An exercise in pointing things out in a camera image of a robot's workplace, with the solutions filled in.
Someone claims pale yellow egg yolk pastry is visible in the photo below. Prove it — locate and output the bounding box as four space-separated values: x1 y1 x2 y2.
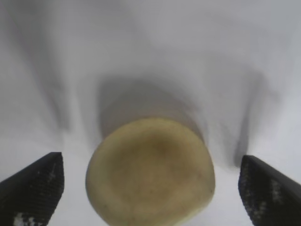
85 117 216 226

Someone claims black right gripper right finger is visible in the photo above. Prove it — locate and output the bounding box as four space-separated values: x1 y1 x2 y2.
238 154 301 226

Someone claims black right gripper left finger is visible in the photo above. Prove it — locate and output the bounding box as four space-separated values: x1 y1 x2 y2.
0 152 65 226

